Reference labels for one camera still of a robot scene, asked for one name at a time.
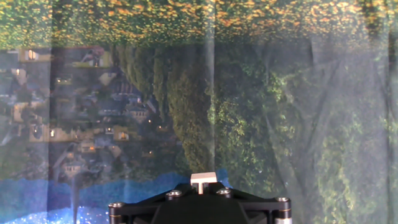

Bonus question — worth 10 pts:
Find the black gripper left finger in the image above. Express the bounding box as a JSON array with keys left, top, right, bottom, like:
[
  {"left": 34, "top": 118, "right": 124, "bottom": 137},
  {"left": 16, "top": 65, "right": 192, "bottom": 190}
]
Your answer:
[{"left": 108, "top": 182, "right": 199, "bottom": 224}]

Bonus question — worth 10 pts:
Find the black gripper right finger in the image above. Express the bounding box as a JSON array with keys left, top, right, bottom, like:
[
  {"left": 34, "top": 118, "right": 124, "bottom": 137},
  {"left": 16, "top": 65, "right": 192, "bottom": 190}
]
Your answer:
[{"left": 202, "top": 182, "right": 292, "bottom": 224}]

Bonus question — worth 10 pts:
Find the galaxy and landscape printed cloth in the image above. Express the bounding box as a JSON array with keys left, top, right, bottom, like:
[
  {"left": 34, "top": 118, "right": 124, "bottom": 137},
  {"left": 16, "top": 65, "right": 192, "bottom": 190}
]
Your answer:
[{"left": 0, "top": 0, "right": 398, "bottom": 224}]

